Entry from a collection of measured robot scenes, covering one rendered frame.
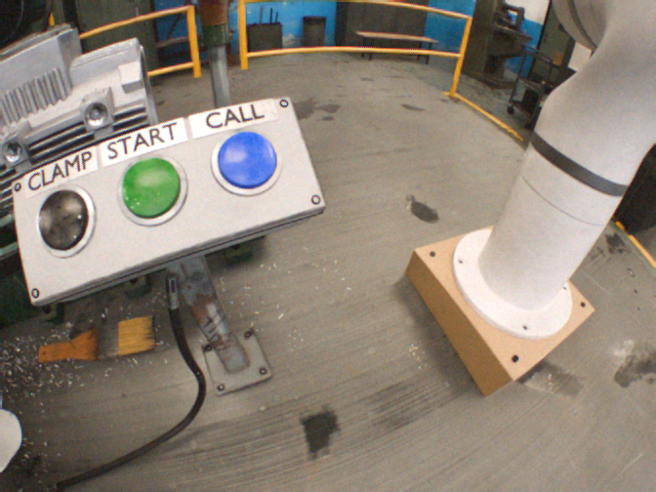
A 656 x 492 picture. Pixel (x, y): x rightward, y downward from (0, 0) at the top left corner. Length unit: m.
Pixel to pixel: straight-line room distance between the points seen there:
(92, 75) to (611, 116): 0.48
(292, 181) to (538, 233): 0.26
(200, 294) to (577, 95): 0.34
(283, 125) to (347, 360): 0.28
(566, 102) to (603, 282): 0.47
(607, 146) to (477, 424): 0.32
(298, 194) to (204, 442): 0.29
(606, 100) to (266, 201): 0.26
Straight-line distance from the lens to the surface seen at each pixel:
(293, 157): 0.17
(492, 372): 0.38
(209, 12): 0.68
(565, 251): 0.35
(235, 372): 0.37
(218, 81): 0.72
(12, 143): 0.36
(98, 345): 0.46
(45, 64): 0.38
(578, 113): 0.30
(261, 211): 0.16
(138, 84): 0.34
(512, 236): 0.36
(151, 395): 0.40
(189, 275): 0.22
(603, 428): 0.54
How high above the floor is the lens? 1.15
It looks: 48 degrees down
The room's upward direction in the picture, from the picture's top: 5 degrees clockwise
